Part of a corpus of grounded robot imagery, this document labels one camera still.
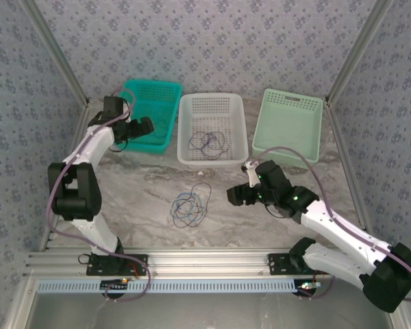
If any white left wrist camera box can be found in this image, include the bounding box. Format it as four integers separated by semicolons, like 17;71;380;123
121;99;134;121

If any dark purple thin cable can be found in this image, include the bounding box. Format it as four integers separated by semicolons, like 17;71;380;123
173;182;213;229
187;130;231;161

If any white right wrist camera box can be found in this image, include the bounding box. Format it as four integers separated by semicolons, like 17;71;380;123
240;160;260;188

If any white slotted cable duct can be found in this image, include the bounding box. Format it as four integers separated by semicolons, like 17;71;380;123
36;278;304;295

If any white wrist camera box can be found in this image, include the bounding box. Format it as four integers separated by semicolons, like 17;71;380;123
240;160;260;188
121;99;134;121

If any aluminium frame post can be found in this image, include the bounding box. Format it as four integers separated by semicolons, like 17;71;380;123
325;0;397;103
22;0;90;107

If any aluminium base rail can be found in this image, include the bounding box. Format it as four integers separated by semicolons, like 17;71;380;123
24;247;333;279

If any teal perforated basket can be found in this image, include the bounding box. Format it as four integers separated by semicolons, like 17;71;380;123
113;79;183;155

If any white perforated basket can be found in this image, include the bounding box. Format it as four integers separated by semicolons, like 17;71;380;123
177;92;250;169

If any small circuit board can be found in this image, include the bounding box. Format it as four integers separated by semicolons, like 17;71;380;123
296;280;322;296
100;278;130;293

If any mint green perforated basket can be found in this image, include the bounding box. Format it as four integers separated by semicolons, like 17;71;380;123
251;88;325;169

